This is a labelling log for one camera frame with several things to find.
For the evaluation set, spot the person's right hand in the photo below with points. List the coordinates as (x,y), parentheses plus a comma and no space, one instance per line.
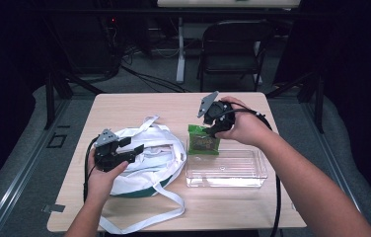
(249,126)

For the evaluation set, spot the grey tape piece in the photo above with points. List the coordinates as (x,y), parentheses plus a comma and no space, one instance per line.
(54,208)

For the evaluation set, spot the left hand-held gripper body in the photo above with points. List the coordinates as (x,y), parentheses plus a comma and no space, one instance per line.
(108,158)

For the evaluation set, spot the white tote bag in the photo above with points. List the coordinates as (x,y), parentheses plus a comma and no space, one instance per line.
(155,138)

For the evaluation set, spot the clear plastic container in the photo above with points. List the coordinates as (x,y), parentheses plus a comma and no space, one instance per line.
(229,169)

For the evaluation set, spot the metal floor rail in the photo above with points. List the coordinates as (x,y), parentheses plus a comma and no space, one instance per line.
(325,154)
(19,179)

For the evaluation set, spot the black metal stand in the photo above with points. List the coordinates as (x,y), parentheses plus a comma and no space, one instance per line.
(50,98)
(319,105)

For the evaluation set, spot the person's left hand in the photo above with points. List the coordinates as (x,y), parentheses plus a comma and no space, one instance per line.
(99,182)

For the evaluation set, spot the green snack packet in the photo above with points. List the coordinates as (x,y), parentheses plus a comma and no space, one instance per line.
(203,143)

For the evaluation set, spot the dark equipment with red light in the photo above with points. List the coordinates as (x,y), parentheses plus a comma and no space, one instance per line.
(111,39)

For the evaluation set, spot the white desk leg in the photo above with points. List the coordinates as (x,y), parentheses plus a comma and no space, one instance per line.
(180,56)

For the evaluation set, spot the black folding chair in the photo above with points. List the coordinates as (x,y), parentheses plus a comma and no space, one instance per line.
(233,42)

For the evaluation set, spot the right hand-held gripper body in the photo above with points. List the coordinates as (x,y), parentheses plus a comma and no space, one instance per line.
(221,113)

